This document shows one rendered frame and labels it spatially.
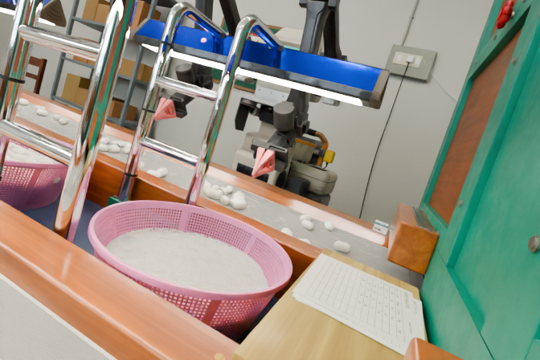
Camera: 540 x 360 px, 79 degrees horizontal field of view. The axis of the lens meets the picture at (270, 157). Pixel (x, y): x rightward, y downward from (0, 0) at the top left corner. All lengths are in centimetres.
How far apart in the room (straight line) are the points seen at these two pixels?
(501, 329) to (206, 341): 21
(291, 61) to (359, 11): 238
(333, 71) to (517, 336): 52
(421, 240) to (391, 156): 218
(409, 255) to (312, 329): 29
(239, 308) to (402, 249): 30
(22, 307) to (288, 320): 22
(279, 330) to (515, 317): 17
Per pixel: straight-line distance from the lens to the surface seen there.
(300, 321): 34
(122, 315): 31
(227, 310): 38
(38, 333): 33
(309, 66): 68
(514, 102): 49
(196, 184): 59
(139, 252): 48
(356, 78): 66
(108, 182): 76
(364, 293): 45
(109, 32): 39
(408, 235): 58
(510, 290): 29
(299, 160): 171
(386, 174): 274
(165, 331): 30
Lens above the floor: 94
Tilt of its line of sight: 5 degrees down
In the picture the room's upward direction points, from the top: 18 degrees clockwise
